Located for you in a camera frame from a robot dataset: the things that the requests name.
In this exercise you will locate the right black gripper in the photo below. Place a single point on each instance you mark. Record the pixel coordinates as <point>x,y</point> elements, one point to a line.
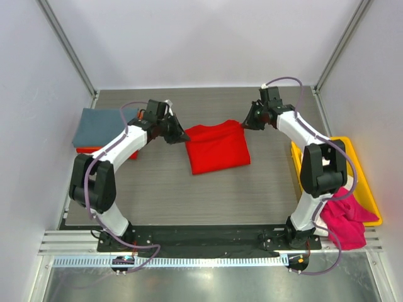
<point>252,116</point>

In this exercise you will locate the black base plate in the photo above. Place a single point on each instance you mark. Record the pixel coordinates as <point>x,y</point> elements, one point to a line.
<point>204,242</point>

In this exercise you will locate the magenta t shirt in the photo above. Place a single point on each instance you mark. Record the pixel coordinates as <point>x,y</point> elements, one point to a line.
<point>345,219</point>

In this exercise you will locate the yellow plastic bin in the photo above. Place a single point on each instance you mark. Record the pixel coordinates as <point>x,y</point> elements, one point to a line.
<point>362,192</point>

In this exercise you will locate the left aluminium frame post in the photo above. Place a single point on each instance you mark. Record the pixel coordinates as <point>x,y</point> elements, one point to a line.
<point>66,45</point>

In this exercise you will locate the folded grey t shirt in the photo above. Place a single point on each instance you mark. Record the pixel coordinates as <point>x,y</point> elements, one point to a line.
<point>98,127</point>

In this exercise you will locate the white t shirt in bin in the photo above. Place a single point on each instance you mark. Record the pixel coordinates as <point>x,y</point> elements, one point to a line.
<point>322,229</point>

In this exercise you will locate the right aluminium frame post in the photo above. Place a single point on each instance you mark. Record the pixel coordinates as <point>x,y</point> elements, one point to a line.
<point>348,32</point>

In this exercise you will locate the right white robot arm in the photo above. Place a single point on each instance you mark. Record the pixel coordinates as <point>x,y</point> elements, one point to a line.
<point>324,166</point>

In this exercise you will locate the red t shirt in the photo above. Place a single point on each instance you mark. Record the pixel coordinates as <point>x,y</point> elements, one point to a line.
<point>218,147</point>

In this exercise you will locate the slotted cable duct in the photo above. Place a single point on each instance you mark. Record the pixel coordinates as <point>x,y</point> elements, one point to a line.
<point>170,262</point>

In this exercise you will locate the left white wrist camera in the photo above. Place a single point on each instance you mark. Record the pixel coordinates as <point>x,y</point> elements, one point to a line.
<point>170,105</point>

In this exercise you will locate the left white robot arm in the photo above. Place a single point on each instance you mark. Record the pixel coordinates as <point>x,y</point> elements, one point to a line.
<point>93,183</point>

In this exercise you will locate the aluminium frame post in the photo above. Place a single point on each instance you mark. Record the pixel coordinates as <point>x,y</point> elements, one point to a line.
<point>66,45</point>
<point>348,32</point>

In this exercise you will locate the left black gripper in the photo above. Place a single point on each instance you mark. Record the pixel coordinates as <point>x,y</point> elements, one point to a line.
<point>173,128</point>

